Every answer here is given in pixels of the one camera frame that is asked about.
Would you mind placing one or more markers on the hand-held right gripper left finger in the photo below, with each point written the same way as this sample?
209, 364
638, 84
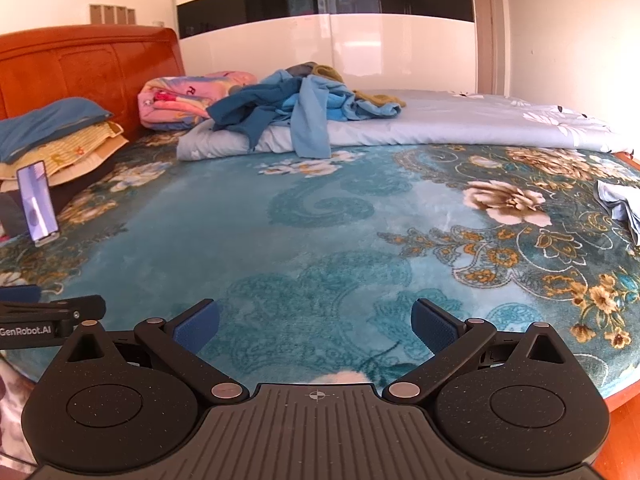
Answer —
197, 329

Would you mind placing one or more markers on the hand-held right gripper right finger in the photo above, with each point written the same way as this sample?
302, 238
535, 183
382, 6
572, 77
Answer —
434, 329

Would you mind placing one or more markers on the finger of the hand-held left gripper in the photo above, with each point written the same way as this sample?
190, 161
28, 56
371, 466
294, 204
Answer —
20, 293
65, 306

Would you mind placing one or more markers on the olive green sweater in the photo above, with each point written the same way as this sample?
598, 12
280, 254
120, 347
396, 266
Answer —
381, 100

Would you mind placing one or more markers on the white phone stand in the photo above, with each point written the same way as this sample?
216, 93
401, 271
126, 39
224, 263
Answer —
49, 240

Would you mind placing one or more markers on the smartphone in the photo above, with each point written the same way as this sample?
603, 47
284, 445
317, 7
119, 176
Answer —
37, 200

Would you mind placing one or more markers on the teal floral blanket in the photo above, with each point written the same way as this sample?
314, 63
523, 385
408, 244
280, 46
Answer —
300, 240

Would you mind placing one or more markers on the yellow patterned pillow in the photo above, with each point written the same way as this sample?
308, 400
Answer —
75, 149

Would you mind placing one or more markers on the blue pillow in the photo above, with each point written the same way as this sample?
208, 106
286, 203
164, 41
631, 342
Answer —
45, 126

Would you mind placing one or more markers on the light blue daisy quilt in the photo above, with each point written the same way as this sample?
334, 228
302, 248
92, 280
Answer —
450, 120

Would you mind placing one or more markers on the pale blue crumpled cloth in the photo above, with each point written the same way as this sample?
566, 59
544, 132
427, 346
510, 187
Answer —
622, 205

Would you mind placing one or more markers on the dark blue garment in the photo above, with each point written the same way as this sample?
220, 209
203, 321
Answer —
240, 106

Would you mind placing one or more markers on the pink floral folded quilt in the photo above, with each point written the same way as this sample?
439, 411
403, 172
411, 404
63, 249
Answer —
175, 101

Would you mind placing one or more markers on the wooden headboard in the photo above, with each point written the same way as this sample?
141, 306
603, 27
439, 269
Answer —
75, 71

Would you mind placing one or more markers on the light blue garment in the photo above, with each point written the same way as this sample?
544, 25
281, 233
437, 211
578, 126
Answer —
311, 127

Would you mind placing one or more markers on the grey garment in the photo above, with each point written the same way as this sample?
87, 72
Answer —
300, 69

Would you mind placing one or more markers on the beige door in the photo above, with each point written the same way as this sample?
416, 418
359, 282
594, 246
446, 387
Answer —
485, 35

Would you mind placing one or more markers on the white and black wardrobe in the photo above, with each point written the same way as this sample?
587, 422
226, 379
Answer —
300, 45

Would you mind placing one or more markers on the wall decor blocks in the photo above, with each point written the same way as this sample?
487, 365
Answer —
112, 14

